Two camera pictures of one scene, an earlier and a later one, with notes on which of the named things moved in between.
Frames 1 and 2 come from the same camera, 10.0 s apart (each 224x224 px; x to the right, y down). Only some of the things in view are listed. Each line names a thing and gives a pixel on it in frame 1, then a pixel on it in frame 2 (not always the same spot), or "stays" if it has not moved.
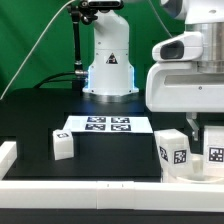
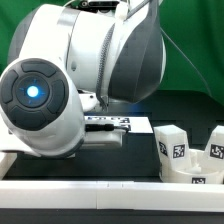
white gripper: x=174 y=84 → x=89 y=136
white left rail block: x=8 y=155 stays
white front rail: x=112 y=195 stays
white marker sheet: x=109 y=124 stays
